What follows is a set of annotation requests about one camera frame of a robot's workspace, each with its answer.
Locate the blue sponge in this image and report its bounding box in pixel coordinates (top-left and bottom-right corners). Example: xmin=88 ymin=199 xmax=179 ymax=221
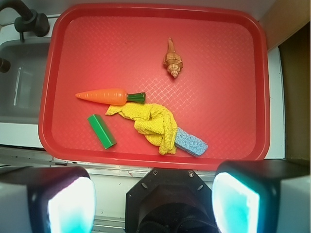
xmin=174 ymin=128 xmax=208 ymax=157

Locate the green rectangular block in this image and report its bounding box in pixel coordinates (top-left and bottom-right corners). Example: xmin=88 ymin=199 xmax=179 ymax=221
xmin=87 ymin=114 xmax=117 ymax=149

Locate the yellow knitted cloth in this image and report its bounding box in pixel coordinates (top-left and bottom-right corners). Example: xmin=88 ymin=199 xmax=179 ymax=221
xmin=105 ymin=102 xmax=178 ymax=155

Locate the copper spiral seashell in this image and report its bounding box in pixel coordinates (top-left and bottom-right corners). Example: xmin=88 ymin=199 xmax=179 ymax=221
xmin=163 ymin=37 xmax=183 ymax=78

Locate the red plastic tray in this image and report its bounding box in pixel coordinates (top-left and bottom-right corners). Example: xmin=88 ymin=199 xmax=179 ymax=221
xmin=39 ymin=3 xmax=270 ymax=171

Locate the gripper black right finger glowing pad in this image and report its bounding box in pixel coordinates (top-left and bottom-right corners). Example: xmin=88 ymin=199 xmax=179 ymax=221
xmin=212 ymin=159 xmax=311 ymax=233

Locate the orange toy carrot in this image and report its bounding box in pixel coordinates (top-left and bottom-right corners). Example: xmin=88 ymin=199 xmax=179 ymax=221
xmin=75 ymin=88 xmax=146 ymax=106

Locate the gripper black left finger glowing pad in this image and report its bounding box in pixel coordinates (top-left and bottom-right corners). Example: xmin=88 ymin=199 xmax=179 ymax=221
xmin=0 ymin=166 xmax=96 ymax=233

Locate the dark bronze faucet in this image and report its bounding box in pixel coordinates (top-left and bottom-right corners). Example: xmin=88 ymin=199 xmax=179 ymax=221
xmin=0 ymin=0 xmax=50 ymax=42

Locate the grey toy sink basin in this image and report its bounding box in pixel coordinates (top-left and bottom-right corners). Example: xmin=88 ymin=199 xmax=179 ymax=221
xmin=0 ymin=38 xmax=51 ymax=124

